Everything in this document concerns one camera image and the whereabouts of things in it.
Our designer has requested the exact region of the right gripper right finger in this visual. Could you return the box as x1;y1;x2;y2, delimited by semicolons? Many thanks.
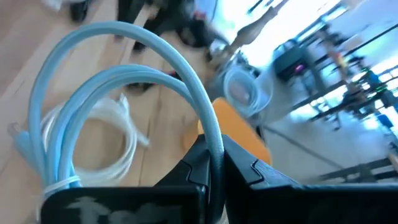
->
223;134;305;224

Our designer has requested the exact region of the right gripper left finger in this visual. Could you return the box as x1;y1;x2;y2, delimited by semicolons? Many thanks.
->
155;134;211;224

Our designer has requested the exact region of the white USB cable coil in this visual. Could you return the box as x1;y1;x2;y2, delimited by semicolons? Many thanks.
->
40;93;150;187

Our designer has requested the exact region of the light blue cable coil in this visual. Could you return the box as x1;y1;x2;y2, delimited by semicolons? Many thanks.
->
7;21;225;224

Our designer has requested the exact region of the yellow plastic bin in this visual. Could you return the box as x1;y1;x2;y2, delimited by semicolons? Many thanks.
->
183;97;272;166

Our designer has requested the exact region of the transparent grey plastic bin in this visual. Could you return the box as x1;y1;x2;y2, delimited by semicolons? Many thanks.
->
214;58;274;119

